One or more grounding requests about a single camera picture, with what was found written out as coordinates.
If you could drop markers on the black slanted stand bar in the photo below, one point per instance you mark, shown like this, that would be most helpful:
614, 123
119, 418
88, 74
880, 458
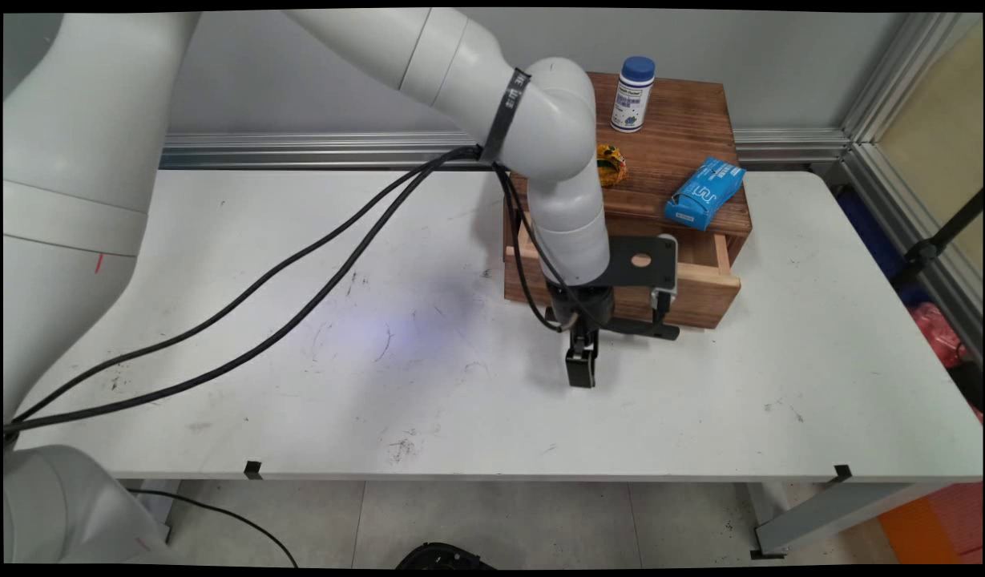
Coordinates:
937, 240

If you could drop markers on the black round floor object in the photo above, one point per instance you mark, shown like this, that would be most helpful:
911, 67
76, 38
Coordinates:
442, 557

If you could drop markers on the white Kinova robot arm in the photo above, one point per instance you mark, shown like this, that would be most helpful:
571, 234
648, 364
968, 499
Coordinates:
75, 160

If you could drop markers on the horizontal aluminium frame rail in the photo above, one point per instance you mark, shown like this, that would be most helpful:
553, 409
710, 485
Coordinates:
300, 148

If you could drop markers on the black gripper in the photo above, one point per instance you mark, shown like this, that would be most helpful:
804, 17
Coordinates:
586, 304

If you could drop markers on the white table leg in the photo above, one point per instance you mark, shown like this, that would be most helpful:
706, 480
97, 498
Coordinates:
829, 513
159, 501

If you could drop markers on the orange round toy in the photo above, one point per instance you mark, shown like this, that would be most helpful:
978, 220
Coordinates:
612, 166

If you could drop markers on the dark blue bin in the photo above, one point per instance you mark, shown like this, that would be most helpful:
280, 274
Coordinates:
877, 240

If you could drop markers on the blue tissue pack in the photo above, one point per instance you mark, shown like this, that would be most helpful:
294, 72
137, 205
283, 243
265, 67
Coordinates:
703, 194

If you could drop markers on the red plastic bag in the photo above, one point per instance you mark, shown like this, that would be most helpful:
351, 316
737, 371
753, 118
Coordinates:
937, 332

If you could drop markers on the aluminium corner frame post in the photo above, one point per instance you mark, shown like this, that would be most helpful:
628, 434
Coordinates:
885, 120

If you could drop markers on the white bottle with blue cap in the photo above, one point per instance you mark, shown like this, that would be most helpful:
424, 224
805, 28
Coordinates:
633, 96

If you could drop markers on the orange box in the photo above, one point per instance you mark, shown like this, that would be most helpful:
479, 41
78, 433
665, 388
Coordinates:
933, 525

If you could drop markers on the brown wooden drawer cabinet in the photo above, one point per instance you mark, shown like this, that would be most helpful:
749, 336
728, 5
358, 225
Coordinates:
676, 136

